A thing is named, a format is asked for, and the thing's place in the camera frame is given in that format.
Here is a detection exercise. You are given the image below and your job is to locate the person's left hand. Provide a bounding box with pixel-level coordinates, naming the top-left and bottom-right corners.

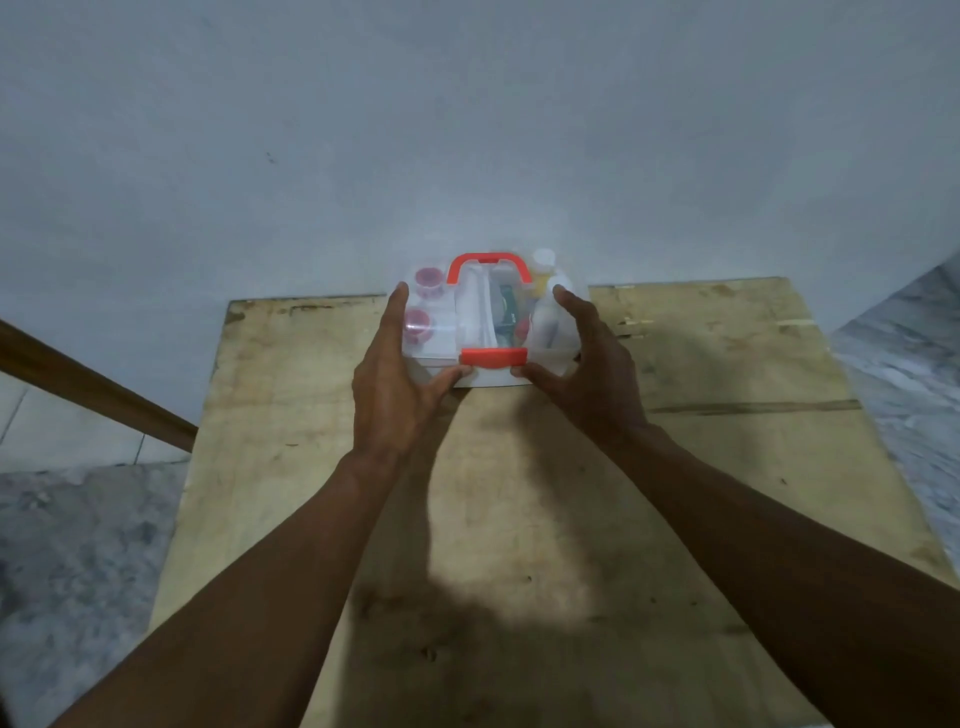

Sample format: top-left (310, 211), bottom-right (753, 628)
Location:
top-left (351, 281), bottom-right (474, 466)

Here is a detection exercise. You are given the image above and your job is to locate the clear plastic box red handle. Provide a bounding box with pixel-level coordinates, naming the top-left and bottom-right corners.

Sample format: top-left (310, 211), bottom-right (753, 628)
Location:
top-left (399, 252), bottom-right (595, 390)

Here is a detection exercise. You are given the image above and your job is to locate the person's right hand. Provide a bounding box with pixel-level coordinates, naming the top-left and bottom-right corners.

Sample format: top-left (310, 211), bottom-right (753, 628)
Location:
top-left (510, 285), bottom-right (652, 453)

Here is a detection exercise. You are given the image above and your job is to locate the brown wooden rail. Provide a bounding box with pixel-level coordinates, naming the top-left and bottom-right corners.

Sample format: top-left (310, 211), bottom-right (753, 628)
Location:
top-left (0, 318), bottom-right (200, 453)

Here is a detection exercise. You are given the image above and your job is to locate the white plastic bottle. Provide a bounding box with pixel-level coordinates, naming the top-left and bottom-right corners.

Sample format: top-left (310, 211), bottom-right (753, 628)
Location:
top-left (523, 248), bottom-right (583, 355)

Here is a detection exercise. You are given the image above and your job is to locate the person's left forearm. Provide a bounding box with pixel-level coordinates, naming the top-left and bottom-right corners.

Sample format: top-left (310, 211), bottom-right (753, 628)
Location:
top-left (48, 448), bottom-right (410, 728)

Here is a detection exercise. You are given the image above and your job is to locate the white roll in box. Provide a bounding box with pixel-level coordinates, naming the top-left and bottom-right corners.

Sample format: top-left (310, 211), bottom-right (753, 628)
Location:
top-left (456, 270), bottom-right (493, 351)

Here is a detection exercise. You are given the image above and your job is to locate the green item in box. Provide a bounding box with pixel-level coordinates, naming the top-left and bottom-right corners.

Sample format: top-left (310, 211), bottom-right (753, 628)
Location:
top-left (493, 284), bottom-right (523, 348)

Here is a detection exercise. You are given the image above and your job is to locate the person's right forearm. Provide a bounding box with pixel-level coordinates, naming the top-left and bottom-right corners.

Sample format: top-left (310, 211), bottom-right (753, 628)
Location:
top-left (603, 423), bottom-right (960, 728)

